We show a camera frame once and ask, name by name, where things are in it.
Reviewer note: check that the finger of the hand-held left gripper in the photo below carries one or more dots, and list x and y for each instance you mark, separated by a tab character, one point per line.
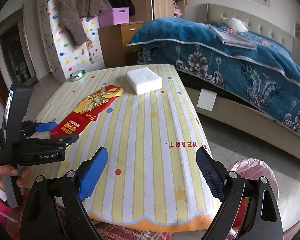
65	140
46	127

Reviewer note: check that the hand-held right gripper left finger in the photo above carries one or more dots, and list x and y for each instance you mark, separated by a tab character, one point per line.
95	175

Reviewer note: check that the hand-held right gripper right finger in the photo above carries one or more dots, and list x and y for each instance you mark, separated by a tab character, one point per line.
210	177

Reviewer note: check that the red snack packet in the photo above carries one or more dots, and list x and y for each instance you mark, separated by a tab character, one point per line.
90	107

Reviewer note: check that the pink trash bin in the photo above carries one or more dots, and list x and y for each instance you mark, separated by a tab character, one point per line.
250	166

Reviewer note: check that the person's left hand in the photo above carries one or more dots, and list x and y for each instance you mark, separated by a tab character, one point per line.
0	172

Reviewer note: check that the white toilet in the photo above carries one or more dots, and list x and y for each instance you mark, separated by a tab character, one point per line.
23	70

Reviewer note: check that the green round tin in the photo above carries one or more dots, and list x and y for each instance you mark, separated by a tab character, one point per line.
77	76

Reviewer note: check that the yellow striped tablecloth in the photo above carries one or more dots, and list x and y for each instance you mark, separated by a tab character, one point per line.
145	130

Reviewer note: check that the red patterned rug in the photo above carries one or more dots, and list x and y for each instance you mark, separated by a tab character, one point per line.
130	233

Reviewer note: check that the white dotted cabinet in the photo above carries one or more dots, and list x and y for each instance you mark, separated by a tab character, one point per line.
52	45

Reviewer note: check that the white paper tag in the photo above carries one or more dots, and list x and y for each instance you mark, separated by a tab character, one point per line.
206	99

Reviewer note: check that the white foam block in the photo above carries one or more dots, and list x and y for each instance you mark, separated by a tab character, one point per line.
145	80

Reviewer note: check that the wooden nightstand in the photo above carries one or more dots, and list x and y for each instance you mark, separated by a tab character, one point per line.
112	47

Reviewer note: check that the brown quilted jacket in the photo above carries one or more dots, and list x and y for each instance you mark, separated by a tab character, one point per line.
72	7

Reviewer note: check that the purple plastic basket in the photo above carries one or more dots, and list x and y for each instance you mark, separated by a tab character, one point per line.
117	17

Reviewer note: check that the folded grey cloth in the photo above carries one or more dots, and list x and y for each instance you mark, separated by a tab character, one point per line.
236	39

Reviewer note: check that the blue floral blanket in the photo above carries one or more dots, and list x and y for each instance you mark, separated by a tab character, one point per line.
180	35

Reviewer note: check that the beige upholstered bed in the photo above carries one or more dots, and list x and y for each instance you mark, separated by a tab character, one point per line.
265	22

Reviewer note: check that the small wall picture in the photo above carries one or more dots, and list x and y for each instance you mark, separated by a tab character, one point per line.
298	31

